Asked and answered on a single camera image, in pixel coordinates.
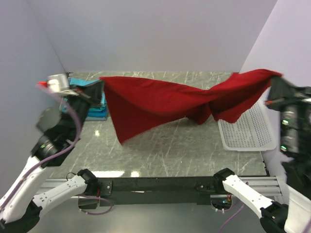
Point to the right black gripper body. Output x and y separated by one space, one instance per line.
295 111

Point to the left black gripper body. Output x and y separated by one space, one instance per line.
81 103

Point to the red t shirt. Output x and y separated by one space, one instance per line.
137 105

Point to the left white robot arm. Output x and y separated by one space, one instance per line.
21 207

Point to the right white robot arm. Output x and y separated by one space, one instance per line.
275 216

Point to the light blue folded t shirt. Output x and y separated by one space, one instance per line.
75 83

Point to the teal folded t shirt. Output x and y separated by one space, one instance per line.
100 113

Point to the white plastic perforated basket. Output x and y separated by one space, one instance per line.
251 132

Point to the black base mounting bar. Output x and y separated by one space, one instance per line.
161 190

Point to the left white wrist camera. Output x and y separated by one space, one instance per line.
58 84

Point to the aluminium frame rail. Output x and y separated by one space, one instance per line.
267 186

